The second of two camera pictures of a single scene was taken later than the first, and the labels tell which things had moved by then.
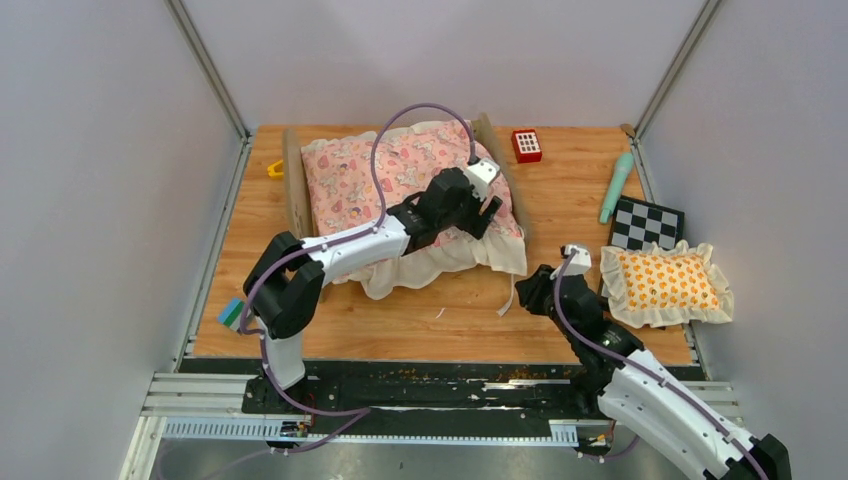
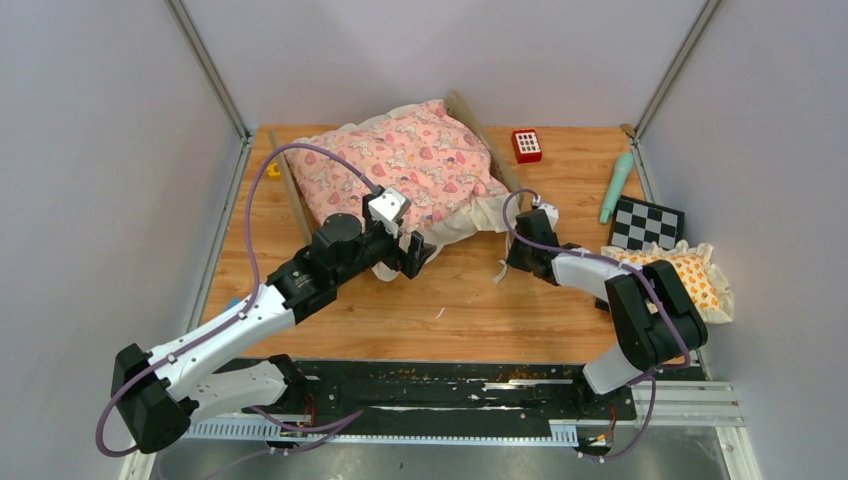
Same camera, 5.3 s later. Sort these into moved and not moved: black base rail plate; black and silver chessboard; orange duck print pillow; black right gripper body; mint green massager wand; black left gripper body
Moved: black left gripper body; black right gripper body
Not moved: black and silver chessboard; black base rail plate; orange duck print pillow; mint green massager wand
